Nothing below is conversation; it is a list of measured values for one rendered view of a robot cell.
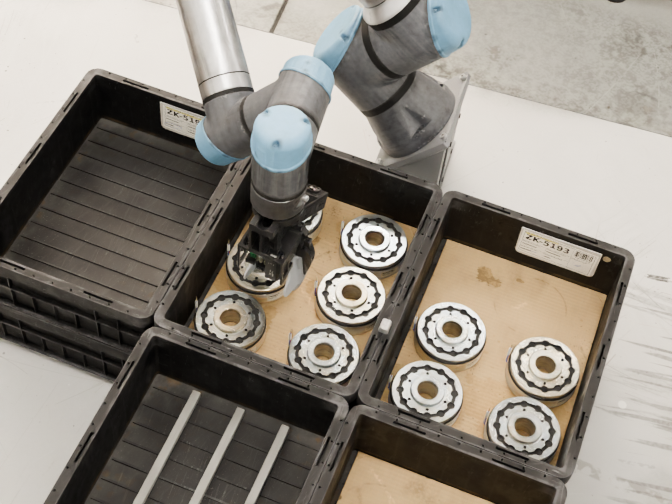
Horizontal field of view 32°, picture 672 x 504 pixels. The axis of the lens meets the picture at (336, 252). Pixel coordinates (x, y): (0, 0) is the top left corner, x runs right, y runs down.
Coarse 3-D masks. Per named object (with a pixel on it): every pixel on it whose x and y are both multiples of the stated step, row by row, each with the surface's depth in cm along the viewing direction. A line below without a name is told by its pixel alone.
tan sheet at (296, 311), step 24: (336, 216) 186; (336, 240) 184; (408, 240) 185; (312, 264) 181; (336, 264) 181; (216, 288) 177; (312, 288) 178; (384, 288) 179; (288, 312) 175; (312, 312) 176; (288, 336) 173; (360, 336) 174
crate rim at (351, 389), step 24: (240, 168) 178; (384, 168) 180; (432, 192) 178; (216, 216) 172; (432, 216) 175; (192, 264) 167; (408, 264) 170; (384, 312) 164; (192, 336) 162; (264, 360) 159; (360, 360) 160; (312, 384) 157; (336, 384) 157; (360, 384) 158
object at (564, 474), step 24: (456, 192) 178; (504, 216) 177; (528, 216) 177; (432, 240) 173; (576, 240) 175; (600, 240) 175; (624, 264) 173; (408, 288) 169; (624, 288) 170; (384, 336) 162; (600, 360) 164; (384, 408) 156; (456, 432) 154; (576, 432) 156; (504, 456) 153; (528, 456) 153; (576, 456) 154
